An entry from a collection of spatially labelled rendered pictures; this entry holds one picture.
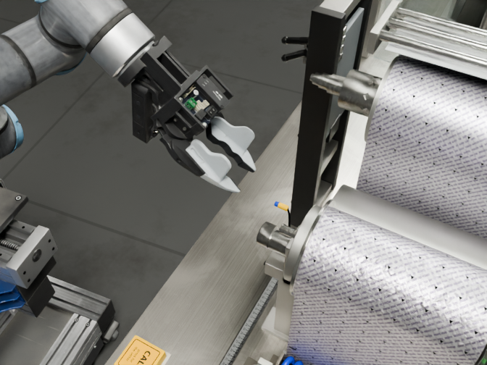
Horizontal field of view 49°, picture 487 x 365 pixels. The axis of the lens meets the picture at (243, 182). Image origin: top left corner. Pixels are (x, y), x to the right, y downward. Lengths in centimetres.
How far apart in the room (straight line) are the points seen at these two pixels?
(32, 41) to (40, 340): 136
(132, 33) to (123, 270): 168
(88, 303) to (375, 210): 131
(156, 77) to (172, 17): 298
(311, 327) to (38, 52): 53
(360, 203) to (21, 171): 213
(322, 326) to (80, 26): 51
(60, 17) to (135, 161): 199
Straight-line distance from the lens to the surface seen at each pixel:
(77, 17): 68
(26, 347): 196
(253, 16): 363
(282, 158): 136
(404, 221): 84
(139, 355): 105
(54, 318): 198
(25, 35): 75
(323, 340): 83
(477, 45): 82
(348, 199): 85
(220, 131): 73
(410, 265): 70
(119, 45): 66
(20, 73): 73
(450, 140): 79
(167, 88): 66
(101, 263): 231
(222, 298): 112
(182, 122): 66
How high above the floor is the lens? 188
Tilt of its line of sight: 48 degrees down
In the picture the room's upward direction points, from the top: straight up
